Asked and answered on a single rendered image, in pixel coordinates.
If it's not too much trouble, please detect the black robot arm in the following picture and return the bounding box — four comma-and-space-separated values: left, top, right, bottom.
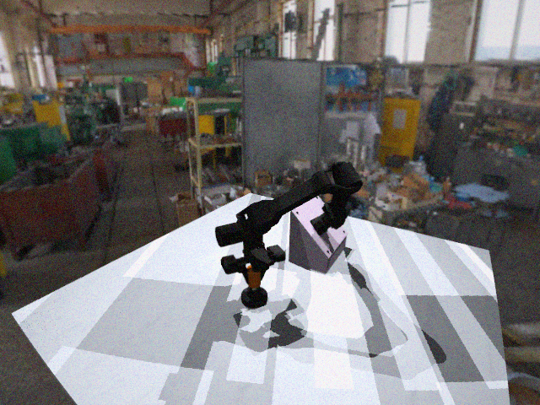
215, 161, 363, 273

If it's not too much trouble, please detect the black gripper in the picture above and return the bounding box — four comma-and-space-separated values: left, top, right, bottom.
221, 238, 286, 284

